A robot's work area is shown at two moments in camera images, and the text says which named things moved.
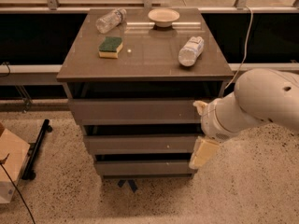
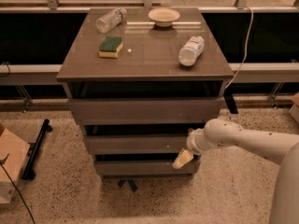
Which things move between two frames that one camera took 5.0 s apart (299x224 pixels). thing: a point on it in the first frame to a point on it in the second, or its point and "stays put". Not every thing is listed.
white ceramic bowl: (163, 17) stays put
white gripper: (210, 121) to (192, 144)
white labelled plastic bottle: (187, 55) stays put
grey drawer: (141, 145) stays put
